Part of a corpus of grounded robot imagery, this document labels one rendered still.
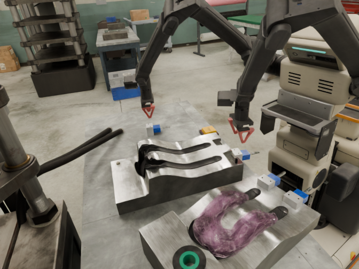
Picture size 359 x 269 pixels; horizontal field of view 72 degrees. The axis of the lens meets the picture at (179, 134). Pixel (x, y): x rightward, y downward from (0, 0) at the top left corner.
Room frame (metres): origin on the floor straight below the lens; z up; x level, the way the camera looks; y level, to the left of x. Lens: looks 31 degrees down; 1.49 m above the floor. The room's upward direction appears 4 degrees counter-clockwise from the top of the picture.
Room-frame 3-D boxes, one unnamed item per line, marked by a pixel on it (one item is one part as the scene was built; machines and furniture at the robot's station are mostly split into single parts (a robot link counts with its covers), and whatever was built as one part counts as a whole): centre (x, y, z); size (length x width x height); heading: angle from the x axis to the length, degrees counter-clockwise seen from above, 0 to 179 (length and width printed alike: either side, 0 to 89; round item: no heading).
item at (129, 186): (0.81, 0.03, 0.87); 0.50 x 0.26 x 0.14; 105
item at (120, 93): (3.94, 0.77, 0.11); 0.61 x 0.41 x 0.22; 103
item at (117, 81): (3.94, 0.77, 0.28); 0.61 x 0.41 x 0.15; 103
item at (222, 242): (0.50, -0.14, 0.90); 0.26 x 0.18 x 0.08; 123
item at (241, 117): (0.89, -0.26, 1.04); 0.10 x 0.07 x 0.07; 10
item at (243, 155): (0.89, -0.29, 0.83); 0.13 x 0.05 x 0.05; 100
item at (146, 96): (1.19, 0.15, 1.04); 0.10 x 0.07 x 0.07; 7
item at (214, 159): (0.81, 0.02, 0.92); 0.35 x 0.16 x 0.09; 105
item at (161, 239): (0.49, -0.14, 0.86); 0.50 x 0.26 x 0.11; 123
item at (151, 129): (1.20, 0.11, 0.83); 0.13 x 0.05 x 0.05; 98
